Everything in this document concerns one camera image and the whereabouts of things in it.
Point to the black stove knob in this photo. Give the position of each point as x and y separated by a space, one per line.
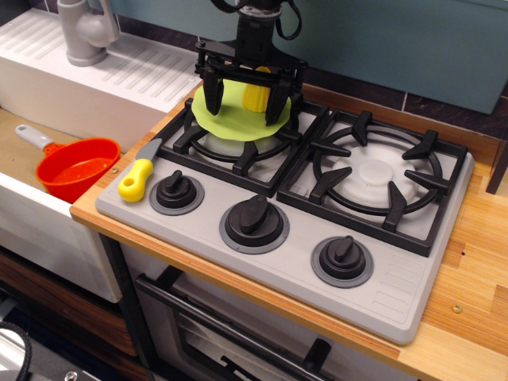
176 195
254 226
342 262

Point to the white right burner disc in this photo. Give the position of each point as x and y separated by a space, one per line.
373 168

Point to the black middle stove knob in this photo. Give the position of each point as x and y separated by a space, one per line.
254 226

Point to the black oven door handle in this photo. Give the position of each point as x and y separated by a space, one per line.
308 370

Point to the yellow handled toy knife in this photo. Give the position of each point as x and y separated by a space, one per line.
133 185

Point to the grey toy faucet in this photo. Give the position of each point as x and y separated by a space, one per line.
87 35

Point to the white burner disc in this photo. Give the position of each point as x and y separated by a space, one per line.
262 170
373 168

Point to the black right stove knob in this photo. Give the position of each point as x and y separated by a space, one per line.
342 262

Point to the black left burner grate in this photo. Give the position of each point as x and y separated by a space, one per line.
182 133

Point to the black burner grate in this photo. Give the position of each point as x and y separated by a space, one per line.
392 184
182 133

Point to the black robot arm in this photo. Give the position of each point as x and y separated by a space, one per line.
264 11

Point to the grey toy stove top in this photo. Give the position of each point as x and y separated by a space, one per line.
390 304

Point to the yellow toy corn cob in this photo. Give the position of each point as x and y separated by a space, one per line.
255 98

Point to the black left stove knob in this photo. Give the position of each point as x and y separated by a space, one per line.
176 195

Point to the white left burner disc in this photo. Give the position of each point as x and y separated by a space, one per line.
262 170

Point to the black right burner grate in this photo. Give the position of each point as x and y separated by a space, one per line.
392 184

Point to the orange pot grey handle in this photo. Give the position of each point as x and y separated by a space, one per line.
67 171

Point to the white toy sink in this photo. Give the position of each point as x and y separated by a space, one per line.
120 98

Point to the light green round plate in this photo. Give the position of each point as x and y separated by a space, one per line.
234 122

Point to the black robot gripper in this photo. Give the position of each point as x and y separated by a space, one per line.
250 58

